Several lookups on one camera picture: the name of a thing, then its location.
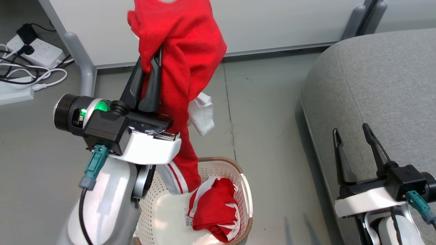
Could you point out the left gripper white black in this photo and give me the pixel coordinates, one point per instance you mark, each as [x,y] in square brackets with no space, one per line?
[150,149]

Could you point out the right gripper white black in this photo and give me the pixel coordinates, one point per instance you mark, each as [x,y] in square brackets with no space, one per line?
[364,200]

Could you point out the red track pants white stripes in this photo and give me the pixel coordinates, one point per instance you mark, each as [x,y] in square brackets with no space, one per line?
[184,51]

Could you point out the red garment white trim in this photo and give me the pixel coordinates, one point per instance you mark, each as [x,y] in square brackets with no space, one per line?
[214,207]

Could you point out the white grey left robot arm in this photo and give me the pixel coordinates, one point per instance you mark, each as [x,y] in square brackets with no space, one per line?
[112,200]

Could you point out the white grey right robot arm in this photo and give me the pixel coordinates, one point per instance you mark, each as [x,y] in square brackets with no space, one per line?
[398,228]

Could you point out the white perforated laundry basket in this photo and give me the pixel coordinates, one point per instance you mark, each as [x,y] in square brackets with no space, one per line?
[163,217]

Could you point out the grey partition leg with caster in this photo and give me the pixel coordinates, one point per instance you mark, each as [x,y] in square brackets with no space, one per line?
[85,64]

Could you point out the grey fabric sofa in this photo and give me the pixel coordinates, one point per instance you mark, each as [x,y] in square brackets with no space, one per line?
[374,88]

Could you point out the white power strip with sockets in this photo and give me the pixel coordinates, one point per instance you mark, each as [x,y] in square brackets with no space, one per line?
[44,54]

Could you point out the black power adapter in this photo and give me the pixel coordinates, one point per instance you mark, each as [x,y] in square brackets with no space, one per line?
[27,33]

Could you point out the flat white power strip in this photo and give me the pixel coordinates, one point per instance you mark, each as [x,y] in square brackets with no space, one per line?
[13,93]

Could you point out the large white partition panel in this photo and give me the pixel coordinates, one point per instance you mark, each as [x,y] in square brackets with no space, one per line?
[272,20]

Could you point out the narrow white partition panel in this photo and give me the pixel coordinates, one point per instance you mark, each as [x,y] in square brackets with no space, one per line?
[408,13]

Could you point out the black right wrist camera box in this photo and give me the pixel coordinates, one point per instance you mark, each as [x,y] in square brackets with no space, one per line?
[407,180]

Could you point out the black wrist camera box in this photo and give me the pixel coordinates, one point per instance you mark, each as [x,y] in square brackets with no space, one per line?
[407,180]
[107,129]

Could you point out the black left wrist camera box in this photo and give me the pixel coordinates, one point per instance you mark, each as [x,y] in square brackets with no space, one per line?
[107,129]

